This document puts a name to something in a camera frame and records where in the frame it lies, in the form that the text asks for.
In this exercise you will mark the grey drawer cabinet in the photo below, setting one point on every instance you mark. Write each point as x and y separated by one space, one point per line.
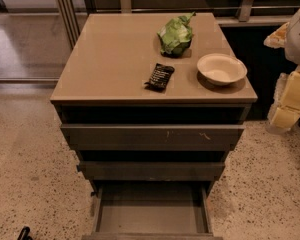
104 80

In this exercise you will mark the white paper bowl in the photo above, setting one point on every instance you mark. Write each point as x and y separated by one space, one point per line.
221 69

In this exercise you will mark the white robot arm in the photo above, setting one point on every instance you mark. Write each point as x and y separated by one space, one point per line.
292 53

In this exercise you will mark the grey middle drawer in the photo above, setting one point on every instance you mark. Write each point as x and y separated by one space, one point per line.
151 171

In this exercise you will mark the black rxbar chocolate wrapper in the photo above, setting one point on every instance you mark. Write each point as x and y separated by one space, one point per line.
160 77

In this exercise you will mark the green crumpled chip bag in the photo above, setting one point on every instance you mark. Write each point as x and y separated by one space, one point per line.
176 36

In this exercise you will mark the grey top drawer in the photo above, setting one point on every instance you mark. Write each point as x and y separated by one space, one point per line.
152 137

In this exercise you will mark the black object on floor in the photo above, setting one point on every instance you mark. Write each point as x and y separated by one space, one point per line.
25 234

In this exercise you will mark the grey open bottom drawer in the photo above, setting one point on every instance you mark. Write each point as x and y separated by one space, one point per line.
151 211

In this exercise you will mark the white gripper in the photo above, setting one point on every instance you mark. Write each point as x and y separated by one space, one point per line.
298 41

